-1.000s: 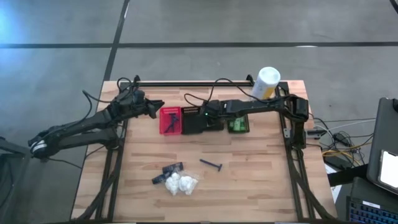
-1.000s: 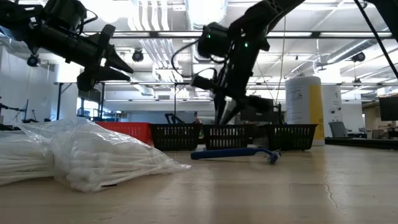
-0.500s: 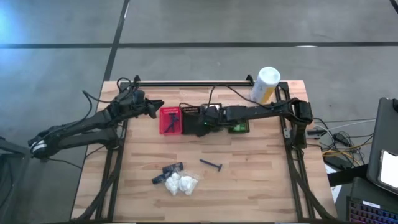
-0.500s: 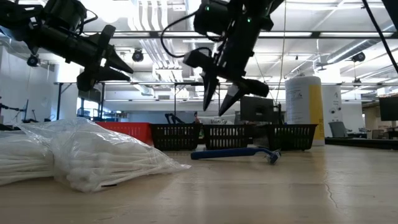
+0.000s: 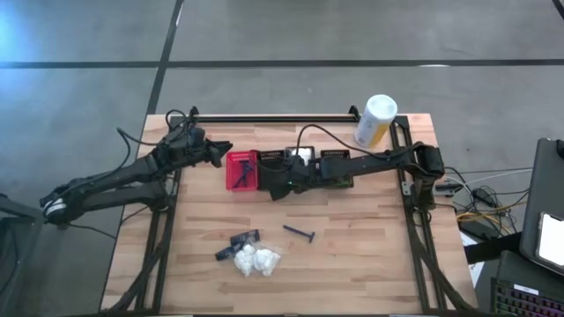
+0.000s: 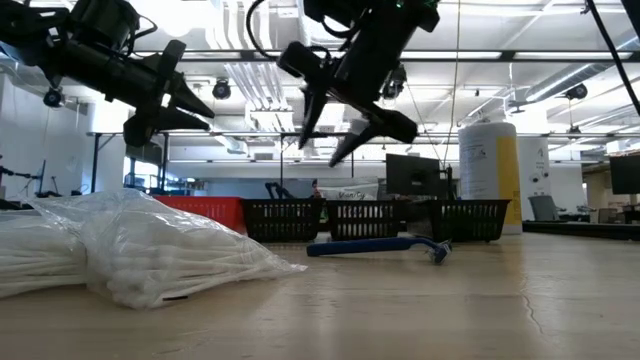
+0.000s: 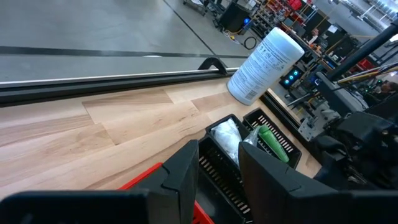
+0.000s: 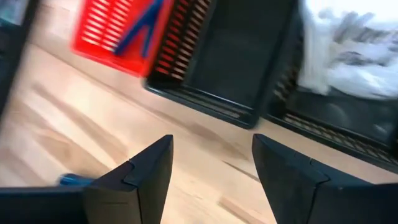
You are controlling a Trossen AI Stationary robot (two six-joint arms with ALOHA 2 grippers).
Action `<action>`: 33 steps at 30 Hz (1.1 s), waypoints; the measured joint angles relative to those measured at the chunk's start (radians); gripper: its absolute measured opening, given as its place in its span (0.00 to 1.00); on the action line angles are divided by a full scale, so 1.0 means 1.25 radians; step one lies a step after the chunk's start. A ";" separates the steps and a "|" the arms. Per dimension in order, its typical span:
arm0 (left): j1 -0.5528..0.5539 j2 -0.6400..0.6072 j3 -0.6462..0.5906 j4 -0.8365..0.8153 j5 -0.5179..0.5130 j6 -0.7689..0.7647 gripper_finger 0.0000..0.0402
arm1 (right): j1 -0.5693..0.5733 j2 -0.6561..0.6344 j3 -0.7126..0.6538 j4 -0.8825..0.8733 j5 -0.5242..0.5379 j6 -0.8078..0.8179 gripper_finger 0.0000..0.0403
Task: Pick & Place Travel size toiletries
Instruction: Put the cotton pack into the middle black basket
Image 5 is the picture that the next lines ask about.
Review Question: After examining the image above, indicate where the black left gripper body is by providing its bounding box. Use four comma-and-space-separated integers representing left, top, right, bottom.
184, 129, 215, 166

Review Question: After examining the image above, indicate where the white screen tablet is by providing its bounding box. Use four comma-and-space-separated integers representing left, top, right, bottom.
534, 211, 564, 268

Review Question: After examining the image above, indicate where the dark blue toiletry tube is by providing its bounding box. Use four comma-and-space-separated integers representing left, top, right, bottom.
214, 246, 240, 262
228, 228, 262, 248

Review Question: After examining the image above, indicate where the black keyboard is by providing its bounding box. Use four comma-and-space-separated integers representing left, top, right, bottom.
490, 276, 564, 317

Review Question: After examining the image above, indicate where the clear bag of cotton swabs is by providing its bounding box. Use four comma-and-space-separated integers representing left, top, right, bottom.
286, 147, 315, 166

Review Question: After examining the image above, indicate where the floor cable bundle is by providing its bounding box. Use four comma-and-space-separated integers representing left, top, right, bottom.
444, 166, 535, 240

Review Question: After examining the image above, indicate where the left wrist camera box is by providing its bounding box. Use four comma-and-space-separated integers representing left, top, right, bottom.
188, 127, 207, 147

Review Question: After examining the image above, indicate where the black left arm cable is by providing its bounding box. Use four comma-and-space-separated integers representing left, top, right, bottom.
115, 107, 200, 147

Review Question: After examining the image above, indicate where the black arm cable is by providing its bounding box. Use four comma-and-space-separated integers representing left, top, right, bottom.
295, 123, 400, 161
115, 107, 200, 147

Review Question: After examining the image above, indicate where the white wipes canister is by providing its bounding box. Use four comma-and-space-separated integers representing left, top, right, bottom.
352, 93, 399, 150

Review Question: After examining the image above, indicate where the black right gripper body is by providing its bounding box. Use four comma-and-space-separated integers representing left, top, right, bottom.
286, 155, 323, 193

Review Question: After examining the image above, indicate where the dark grey laptop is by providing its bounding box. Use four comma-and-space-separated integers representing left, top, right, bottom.
518, 137, 564, 276

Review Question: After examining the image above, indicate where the red plastic basket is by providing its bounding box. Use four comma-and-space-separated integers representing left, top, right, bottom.
225, 150, 261, 192

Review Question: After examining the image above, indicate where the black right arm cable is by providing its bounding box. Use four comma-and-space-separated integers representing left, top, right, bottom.
295, 123, 400, 161

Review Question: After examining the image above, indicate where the clear bag of cotton balls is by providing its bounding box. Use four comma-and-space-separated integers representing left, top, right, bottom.
233, 242, 282, 278

